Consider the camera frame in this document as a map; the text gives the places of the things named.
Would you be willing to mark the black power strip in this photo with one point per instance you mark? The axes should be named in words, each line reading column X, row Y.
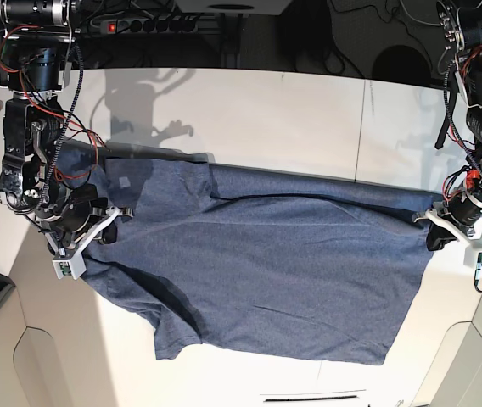
column 139, row 26

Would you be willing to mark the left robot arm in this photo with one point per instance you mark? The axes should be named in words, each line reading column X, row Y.
column 462, row 25

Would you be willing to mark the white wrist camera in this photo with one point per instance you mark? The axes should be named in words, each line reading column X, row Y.
column 69, row 266
column 473, row 257

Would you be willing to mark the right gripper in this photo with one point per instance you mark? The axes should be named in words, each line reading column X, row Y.
column 70, row 214

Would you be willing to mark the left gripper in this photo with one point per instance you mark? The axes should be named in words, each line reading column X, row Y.
column 452, row 220

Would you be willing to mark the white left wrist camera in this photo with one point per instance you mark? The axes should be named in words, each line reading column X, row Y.
column 473, row 257

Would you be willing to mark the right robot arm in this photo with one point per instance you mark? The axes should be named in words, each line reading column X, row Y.
column 36, row 54

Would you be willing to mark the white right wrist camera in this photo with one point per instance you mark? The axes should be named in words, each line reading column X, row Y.
column 69, row 266

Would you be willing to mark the blue grey t-shirt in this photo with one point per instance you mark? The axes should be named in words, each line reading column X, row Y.
column 260, row 262

